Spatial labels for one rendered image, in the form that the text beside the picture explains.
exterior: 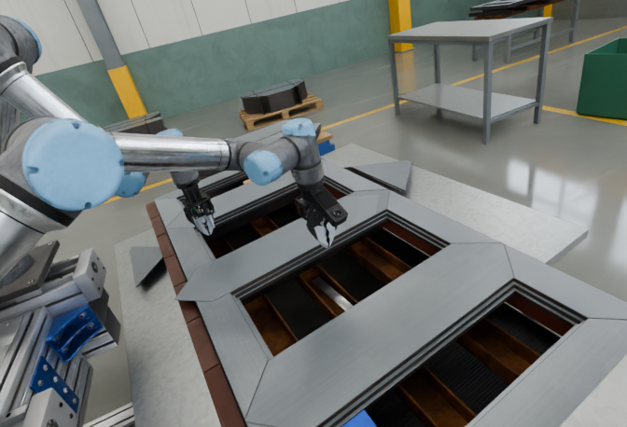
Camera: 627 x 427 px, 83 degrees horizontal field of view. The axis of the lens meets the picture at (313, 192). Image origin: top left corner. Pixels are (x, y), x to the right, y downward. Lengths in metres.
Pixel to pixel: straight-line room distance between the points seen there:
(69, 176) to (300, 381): 0.55
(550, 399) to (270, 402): 0.49
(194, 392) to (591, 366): 0.88
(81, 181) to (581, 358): 0.86
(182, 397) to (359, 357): 0.51
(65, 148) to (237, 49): 7.49
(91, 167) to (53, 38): 7.45
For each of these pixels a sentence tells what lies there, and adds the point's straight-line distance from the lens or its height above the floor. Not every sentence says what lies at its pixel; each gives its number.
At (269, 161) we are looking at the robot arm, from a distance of 0.76.
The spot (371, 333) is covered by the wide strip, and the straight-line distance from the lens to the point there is 0.84.
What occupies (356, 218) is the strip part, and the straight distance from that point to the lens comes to 1.18.
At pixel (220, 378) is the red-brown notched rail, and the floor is 0.83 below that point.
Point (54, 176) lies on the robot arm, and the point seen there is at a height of 1.38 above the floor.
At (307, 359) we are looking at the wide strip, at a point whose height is 0.85.
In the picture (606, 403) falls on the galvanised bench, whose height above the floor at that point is 1.05.
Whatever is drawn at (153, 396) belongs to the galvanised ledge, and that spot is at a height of 0.68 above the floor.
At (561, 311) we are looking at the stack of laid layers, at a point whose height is 0.83.
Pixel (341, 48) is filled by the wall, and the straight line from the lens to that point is 8.72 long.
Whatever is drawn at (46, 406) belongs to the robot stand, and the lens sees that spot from 0.84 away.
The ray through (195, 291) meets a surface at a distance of 1.11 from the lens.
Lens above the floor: 1.50
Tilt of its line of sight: 28 degrees down
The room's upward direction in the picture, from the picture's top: 13 degrees counter-clockwise
